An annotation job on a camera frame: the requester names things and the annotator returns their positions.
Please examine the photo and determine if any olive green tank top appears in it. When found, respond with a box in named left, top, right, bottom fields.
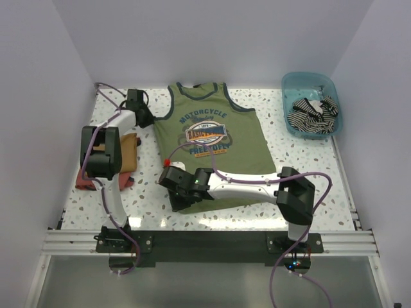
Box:
left=153, top=81, right=277, bottom=215

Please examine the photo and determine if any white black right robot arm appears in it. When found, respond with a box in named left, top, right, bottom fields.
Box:
left=159, top=165, right=315, bottom=252

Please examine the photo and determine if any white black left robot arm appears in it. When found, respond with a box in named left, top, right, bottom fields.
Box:
left=80, top=89, right=155, bottom=229

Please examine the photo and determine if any folded mustard orange tank top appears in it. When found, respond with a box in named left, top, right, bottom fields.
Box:
left=92, top=132, right=139, bottom=173

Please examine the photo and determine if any folded rust red tank top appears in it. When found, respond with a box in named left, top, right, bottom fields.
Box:
left=75, top=166, right=136, bottom=192

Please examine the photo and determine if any black white striped tank top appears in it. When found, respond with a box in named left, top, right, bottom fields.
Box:
left=286, top=96, right=339, bottom=134

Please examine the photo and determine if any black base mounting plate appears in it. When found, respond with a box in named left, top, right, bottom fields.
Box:
left=94, top=227, right=324, bottom=269

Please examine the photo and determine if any translucent blue plastic bin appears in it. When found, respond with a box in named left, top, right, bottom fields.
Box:
left=281, top=72, right=343, bottom=140

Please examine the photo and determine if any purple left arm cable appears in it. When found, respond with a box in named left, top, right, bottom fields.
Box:
left=82, top=82, right=142, bottom=277

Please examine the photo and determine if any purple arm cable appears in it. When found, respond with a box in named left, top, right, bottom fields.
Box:
left=163, top=142, right=333, bottom=308
left=82, top=82, right=142, bottom=277

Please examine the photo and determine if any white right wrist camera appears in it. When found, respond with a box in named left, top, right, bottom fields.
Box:
left=162, top=158, right=186, bottom=174

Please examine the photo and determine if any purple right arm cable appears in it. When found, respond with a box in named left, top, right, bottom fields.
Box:
left=163, top=142, right=333, bottom=308

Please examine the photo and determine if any aluminium front frame rail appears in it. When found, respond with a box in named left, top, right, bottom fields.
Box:
left=41, top=228, right=381, bottom=257

